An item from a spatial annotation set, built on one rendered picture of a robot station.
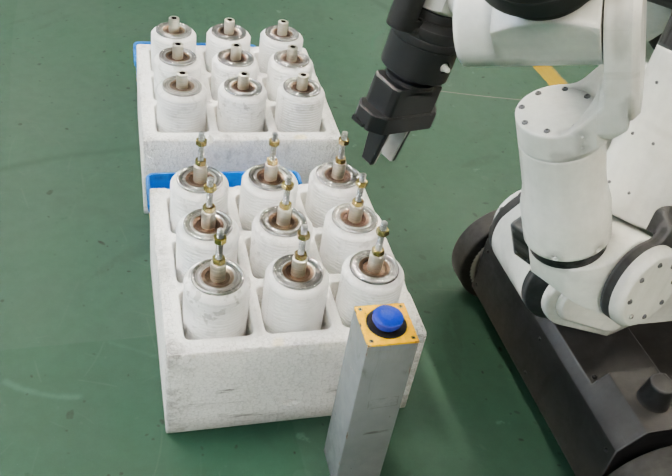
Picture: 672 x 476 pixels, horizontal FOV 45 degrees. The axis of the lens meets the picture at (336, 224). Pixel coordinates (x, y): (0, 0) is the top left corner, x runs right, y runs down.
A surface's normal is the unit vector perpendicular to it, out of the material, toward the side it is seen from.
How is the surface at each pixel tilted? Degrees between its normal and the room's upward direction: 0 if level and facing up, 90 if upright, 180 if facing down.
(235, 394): 90
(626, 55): 101
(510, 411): 0
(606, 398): 45
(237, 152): 90
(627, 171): 74
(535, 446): 0
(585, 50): 121
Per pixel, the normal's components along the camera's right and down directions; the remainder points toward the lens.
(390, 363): 0.23, 0.63
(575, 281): -0.24, 0.69
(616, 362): 0.14, -0.77
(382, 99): -0.75, 0.18
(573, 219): -0.06, 0.55
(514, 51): -0.22, 0.91
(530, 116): -0.23, -0.71
